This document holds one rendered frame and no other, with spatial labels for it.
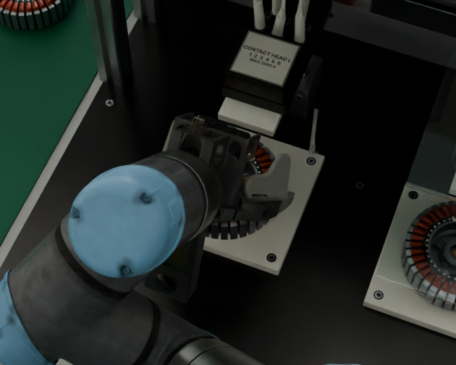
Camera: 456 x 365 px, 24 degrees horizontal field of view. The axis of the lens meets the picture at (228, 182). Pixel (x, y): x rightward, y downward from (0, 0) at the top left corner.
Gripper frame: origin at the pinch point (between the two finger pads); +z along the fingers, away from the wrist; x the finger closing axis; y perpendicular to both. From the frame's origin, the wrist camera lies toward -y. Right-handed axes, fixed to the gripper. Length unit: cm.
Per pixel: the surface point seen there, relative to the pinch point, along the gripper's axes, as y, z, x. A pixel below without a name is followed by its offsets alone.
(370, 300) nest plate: -7.2, 0.9, -17.4
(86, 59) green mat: 5.3, 15.9, 23.7
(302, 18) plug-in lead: 17.8, 2.1, -2.3
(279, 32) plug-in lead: 15.7, 3.7, -0.2
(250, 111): 7.5, 0.5, -0.2
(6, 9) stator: 8.3, 14.0, 34.2
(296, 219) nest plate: -2.6, 4.8, -7.3
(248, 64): 12.2, -0.7, 1.1
